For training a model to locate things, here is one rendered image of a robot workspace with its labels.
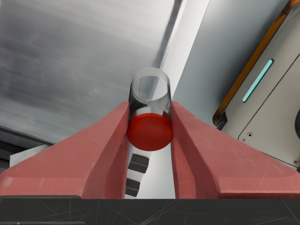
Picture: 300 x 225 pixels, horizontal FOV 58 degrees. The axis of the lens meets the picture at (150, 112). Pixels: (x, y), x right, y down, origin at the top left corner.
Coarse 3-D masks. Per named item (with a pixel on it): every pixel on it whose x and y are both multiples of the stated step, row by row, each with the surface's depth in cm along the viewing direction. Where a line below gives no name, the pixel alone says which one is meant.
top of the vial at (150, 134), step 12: (132, 120) 12; (144, 120) 11; (156, 120) 11; (168, 120) 12; (132, 132) 12; (144, 132) 12; (156, 132) 12; (168, 132) 12; (132, 144) 12; (144, 144) 12; (156, 144) 12; (168, 144) 12
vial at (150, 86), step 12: (144, 72) 14; (156, 72) 14; (132, 84) 14; (144, 84) 13; (156, 84) 13; (168, 84) 14; (132, 96) 13; (144, 96) 12; (156, 96) 12; (168, 96) 13; (132, 108) 13; (144, 108) 12; (156, 108) 12; (168, 108) 13
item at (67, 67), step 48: (0, 0) 34; (48, 0) 33; (96, 0) 33; (144, 0) 32; (0, 48) 37; (48, 48) 36; (96, 48) 36; (144, 48) 35; (0, 96) 41; (48, 96) 40; (96, 96) 39
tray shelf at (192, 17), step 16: (192, 0) 32; (208, 0) 32; (192, 16) 33; (176, 32) 34; (192, 32) 34; (176, 48) 35; (176, 64) 36; (176, 80) 37; (16, 144) 46; (32, 144) 45; (128, 176) 47
